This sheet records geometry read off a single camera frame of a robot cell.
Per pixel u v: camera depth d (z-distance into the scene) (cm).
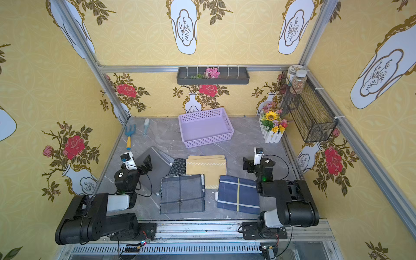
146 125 117
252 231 73
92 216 44
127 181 68
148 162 82
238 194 84
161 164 97
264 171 71
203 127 114
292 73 84
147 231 74
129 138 109
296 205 44
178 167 92
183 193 85
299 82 80
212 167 94
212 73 88
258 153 80
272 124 97
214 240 72
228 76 92
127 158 74
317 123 79
